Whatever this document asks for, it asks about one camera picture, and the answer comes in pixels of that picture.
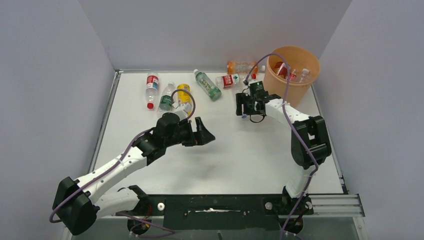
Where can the red label red cap bottle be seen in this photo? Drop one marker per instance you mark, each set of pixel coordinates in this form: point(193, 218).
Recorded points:
point(293, 75)

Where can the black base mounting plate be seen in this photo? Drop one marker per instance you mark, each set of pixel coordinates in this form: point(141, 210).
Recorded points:
point(184, 212)

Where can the red white label bottle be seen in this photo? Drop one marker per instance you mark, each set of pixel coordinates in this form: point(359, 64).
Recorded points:
point(152, 88)

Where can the light blue tinted bottle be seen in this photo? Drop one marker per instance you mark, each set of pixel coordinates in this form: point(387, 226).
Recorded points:
point(304, 76)

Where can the green label clear bottle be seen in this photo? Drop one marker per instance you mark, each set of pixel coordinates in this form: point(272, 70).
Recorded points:
point(201, 78)

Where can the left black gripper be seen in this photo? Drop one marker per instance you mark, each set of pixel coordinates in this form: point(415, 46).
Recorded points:
point(200, 137)

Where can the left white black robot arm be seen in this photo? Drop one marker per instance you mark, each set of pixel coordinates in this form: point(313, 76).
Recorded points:
point(79, 202)

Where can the orange drink bottle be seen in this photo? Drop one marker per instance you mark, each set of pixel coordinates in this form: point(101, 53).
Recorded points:
point(239, 67)

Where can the aluminium frame rail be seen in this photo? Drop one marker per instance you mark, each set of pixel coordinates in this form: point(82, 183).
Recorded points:
point(326, 205)

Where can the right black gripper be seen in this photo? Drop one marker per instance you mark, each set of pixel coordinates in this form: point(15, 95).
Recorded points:
point(242, 98)

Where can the dark green label bottle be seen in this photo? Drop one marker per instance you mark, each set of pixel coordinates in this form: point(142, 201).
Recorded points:
point(166, 101)

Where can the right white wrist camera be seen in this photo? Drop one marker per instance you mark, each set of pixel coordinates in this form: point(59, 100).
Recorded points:
point(247, 82)

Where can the yellow juice bottle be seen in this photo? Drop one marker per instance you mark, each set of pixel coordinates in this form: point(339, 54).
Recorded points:
point(184, 98)

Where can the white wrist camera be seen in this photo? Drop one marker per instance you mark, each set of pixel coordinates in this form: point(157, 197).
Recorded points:
point(247, 82)
point(183, 110)

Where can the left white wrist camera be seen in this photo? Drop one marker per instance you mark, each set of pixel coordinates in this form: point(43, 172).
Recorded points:
point(183, 110)

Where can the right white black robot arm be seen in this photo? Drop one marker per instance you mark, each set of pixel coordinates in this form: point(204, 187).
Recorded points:
point(309, 144)

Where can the orange plastic bin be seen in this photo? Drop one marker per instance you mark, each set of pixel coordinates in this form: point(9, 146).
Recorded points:
point(297, 58)

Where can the red green label bottle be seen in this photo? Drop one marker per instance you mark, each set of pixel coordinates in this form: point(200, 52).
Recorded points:
point(230, 80)

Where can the red gold drink bottle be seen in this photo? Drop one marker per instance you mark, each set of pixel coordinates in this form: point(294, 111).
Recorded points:
point(280, 68)

